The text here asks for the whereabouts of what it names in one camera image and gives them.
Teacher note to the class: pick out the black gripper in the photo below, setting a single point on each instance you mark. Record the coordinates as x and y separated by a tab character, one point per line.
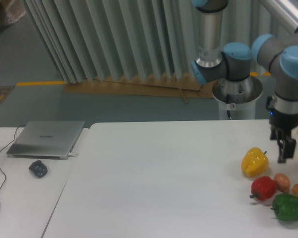
281	124

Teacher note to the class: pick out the green bell pepper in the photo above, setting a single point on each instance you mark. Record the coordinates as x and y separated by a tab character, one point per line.
285	207

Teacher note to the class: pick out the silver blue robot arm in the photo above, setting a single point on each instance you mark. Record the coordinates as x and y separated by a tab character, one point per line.
283	62

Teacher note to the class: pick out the yellow bell pepper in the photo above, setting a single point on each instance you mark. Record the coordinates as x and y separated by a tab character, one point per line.
254	163

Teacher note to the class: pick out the red bell pepper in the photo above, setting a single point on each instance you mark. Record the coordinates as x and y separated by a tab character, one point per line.
263	188

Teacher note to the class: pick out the brown egg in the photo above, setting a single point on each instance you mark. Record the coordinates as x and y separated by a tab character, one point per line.
282	182

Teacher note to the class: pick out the flat brown cardboard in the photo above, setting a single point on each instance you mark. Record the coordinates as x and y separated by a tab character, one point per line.
184	88

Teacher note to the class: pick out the grey pleated curtain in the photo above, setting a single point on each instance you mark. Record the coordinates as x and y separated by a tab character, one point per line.
89	39

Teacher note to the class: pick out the silver closed laptop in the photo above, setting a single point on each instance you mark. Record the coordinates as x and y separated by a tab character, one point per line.
47	139

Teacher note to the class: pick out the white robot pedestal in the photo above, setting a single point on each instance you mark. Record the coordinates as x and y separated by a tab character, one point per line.
237	109

